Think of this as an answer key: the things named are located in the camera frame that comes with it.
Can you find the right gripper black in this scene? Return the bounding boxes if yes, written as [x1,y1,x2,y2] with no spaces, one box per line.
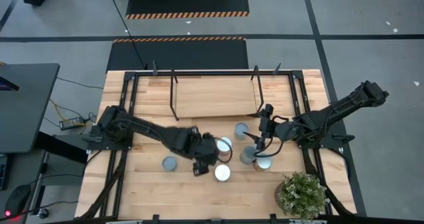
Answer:
[243,103,278,151]

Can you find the can with pale green label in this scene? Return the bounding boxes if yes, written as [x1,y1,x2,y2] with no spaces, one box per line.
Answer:
[233,122,250,141]

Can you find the can with orange label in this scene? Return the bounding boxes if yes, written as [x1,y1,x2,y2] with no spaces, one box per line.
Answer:
[217,137,233,157]

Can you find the can with tan label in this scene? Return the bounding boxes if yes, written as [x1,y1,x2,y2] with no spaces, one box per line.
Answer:
[213,164,232,183]

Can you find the can with blue label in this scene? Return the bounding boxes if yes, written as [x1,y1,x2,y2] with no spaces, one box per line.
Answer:
[238,144,258,166]

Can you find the can with purple yellow label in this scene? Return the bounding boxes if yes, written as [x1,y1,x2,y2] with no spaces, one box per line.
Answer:
[252,153,274,172]

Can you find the short teal tuna can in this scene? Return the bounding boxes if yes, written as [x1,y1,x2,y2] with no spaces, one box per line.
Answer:
[162,156,178,172]

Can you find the potted green plant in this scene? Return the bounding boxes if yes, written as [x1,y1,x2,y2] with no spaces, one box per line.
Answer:
[274,171,331,222]

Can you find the black hazard-striped floor mat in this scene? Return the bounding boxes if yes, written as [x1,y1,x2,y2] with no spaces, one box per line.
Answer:
[105,36,250,71]
[125,0,250,21]

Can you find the black power adapter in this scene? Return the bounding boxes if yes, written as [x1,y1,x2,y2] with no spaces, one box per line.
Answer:
[58,116,86,131]

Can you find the black desk leg base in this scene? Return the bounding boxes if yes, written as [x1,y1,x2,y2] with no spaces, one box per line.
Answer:
[34,131,89,164]

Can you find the dark grey desk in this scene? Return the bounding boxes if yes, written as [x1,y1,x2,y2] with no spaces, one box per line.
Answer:
[0,62,61,154]

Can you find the black computer mouse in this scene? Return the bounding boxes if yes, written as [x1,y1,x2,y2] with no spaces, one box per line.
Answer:
[4,184,32,219]

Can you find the dark keyboard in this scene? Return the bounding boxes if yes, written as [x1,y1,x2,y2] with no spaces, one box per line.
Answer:
[0,153,9,191]

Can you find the dark laptop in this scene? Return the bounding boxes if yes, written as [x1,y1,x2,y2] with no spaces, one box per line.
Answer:
[0,75,20,92]

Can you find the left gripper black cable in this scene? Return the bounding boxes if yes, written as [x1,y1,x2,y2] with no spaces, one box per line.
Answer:
[222,138,234,164]

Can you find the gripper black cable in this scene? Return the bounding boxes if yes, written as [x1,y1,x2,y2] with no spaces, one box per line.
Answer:
[253,115,291,158]
[222,138,234,164]

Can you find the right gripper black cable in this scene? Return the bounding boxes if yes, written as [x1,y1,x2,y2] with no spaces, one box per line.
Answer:
[253,115,291,158]

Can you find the black aluminium table frame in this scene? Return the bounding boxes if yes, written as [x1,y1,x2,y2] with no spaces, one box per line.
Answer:
[79,68,358,224]

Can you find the black cable bundle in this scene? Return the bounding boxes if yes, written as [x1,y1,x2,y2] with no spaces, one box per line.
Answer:
[303,147,357,217]
[79,149,130,219]

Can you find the thin black floor cable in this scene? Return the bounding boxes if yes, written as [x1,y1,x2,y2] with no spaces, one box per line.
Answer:
[56,77,104,90]

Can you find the long black floor cable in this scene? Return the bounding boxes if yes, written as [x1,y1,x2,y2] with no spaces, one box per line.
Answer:
[106,0,148,70]

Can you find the yellow cable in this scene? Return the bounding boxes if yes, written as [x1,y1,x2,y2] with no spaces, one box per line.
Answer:
[48,99,80,124]

